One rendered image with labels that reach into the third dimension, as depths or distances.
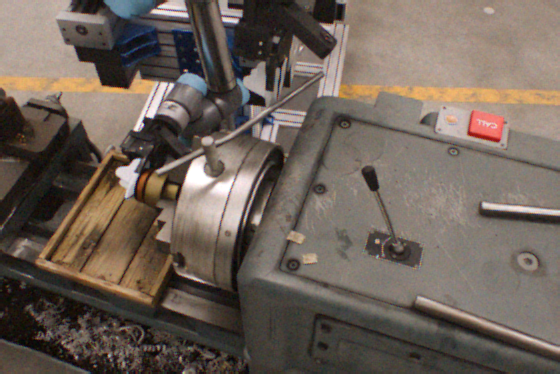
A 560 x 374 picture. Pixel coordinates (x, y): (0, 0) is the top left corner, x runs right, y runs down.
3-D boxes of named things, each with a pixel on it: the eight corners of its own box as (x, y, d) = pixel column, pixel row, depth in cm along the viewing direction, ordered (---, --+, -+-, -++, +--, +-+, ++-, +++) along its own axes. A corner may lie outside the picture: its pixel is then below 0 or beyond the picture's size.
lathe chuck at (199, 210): (273, 188, 135) (266, 108, 108) (225, 308, 121) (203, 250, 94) (238, 179, 137) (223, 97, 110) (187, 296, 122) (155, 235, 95)
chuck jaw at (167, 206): (211, 208, 112) (185, 252, 104) (212, 224, 115) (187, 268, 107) (161, 193, 114) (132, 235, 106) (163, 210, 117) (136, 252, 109)
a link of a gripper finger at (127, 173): (106, 192, 117) (128, 160, 123) (131, 200, 116) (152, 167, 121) (103, 183, 115) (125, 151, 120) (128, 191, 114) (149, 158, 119)
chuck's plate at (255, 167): (286, 192, 135) (283, 112, 108) (240, 313, 120) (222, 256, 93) (273, 188, 135) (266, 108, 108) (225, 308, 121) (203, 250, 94)
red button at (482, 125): (501, 123, 107) (504, 116, 105) (498, 146, 104) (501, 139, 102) (469, 116, 108) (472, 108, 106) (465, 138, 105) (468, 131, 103)
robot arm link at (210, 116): (223, 132, 148) (220, 103, 139) (191, 156, 143) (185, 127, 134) (204, 117, 151) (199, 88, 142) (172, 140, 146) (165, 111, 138)
